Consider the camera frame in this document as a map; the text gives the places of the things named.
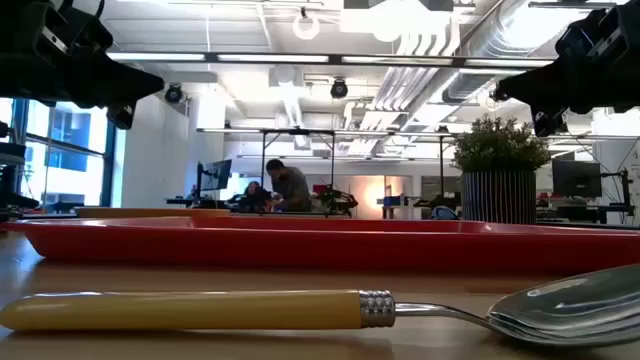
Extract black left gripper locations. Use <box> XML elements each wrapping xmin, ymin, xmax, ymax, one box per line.
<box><xmin>0</xmin><ymin>0</ymin><xmax>166</xmax><ymax>131</ymax></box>

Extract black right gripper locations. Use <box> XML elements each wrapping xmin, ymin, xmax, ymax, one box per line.
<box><xmin>494</xmin><ymin>0</ymin><xmax>640</xmax><ymax>137</ymax></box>

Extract orange plastic plate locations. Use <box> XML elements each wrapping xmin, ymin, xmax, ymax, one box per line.
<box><xmin>74</xmin><ymin>206</ymin><xmax>232</xmax><ymax>220</ymax></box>

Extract spoon with yellow handle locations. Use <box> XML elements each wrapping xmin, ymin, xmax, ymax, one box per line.
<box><xmin>0</xmin><ymin>264</ymin><xmax>640</xmax><ymax>349</ymax></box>

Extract red plastic tray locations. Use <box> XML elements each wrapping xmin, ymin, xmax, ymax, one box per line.
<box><xmin>2</xmin><ymin>215</ymin><xmax>640</xmax><ymax>275</ymax></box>

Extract black computer monitor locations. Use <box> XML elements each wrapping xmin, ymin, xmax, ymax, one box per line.
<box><xmin>197</xmin><ymin>158</ymin><xmax>234</xmax><ymax>194</ymax></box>
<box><xmin>551</xmin><ymin>159</ymin><xmax>603</xmax><ymax>199</ymax></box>

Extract green plant in striped pot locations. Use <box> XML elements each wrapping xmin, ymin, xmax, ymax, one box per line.
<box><xmin>451</xmin><ymin>113</ymin><xmax>552</xmax><ymax>226</ymax></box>

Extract long ceiling light strip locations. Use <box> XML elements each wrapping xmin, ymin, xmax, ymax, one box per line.
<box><xmin>106</xmin><ymin>51</ymin><xmax>555</xmax><ymax>69</ymax></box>

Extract black office equipment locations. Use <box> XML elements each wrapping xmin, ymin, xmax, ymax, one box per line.
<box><xmin>0</xmin><ymin>121</ymin><xmax>40</xmax><ymax>221</ymax></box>

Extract seated person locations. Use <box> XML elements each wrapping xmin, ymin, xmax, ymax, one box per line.
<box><xmin>238</xmin><ymin>180</ymin><xmax>274</xmax><ymax>214</ymax></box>

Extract blue box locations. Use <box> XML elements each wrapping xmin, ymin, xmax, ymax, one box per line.
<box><xmin>382</xmin><ymin>194</ymin><xmax>416</xmax><ymax>208</ymax></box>

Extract standing person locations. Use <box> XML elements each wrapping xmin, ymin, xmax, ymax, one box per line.
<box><xmin>264</xmin><ymin>158</ymin><xmax>313</xmax><ymax>214</ymax></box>

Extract black background robot arms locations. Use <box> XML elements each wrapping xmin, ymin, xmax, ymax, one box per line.
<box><xmin>314</xmin><ymin>184</ymin><xmax>360</xmax><ymax>217</ymax></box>

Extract silver ventilation duct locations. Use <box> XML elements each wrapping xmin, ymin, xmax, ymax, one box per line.
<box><xmin>442</xmin><ymin>0</ymin><xmax>569</xmax><ymax>105</ymax></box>

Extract window with dark frame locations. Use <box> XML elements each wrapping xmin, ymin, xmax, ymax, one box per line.
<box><xmin>0</xmin><ymin>98</ymin><xmax>117</xmax><ymax>209</ymax></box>

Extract black background rig frame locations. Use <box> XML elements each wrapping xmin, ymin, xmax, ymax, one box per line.
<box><xmin>259</xmin><ymin>128</ymin><xmax>337</xmax><ymax>217</ymax></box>

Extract white ring ceiling lamp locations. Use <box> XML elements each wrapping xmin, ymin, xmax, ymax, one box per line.
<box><xmin>292</xmin><ymin>13</ymin><xmax>321</xmax><ymax>41</ymax></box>

